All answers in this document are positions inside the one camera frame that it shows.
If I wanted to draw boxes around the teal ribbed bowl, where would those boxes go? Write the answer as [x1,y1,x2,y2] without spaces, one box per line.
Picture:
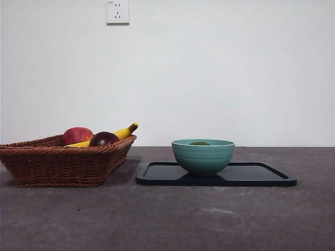
[171,139,236,176]

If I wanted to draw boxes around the yellow banana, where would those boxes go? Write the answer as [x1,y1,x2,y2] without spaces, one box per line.
[64,122,139,147]

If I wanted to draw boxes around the dark purple round fruit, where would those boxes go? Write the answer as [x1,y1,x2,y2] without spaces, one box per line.
[88,131,120,147]

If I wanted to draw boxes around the red peach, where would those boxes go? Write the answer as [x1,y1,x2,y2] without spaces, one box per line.
[62,127,94,146]

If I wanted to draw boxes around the black rectangular tray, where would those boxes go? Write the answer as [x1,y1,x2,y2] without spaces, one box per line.
[135,161,298,187]

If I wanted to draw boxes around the brown wicker basket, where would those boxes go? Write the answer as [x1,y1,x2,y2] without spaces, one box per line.
[0,134,137,188]

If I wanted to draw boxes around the white wall socket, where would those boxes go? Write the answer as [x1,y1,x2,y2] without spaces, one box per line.
[106,0,130,26]

